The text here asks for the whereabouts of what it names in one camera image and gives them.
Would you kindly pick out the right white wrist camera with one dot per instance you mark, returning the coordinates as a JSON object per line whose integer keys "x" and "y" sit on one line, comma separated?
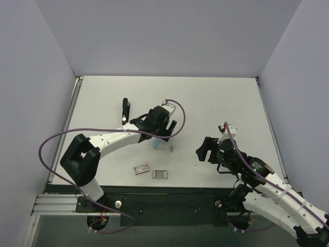
{"x": 227, "y": 131}

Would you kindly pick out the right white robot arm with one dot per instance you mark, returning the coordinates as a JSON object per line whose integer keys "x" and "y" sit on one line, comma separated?
{"x": 262, "y": 191}

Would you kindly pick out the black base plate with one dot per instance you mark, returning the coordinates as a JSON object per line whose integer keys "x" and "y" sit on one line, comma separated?
{"x": 166, "y": 206}

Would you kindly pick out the red white staple box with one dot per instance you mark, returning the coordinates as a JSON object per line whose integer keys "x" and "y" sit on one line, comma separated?
{"x": 141, "y": 169}

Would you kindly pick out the black stapler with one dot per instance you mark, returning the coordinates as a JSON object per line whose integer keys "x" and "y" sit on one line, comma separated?
{"x": 125, "y": 111}

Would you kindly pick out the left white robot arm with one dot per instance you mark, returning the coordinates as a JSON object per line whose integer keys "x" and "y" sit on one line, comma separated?
{"x": 81, "y": 158}

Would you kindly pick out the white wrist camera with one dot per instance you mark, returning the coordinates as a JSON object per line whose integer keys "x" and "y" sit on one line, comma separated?
{"x": 227, "y": 131}
{"x": 168, "y": 107}

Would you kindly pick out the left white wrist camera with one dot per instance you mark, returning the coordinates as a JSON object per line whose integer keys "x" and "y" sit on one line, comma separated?
{"x": 168, "y": 107}

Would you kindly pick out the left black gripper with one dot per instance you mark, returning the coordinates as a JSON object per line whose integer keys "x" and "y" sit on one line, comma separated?
{"x": 164, "y": 127}

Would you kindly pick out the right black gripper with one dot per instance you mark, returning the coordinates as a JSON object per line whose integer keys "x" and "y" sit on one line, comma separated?
{"x": 211, "y": 151}

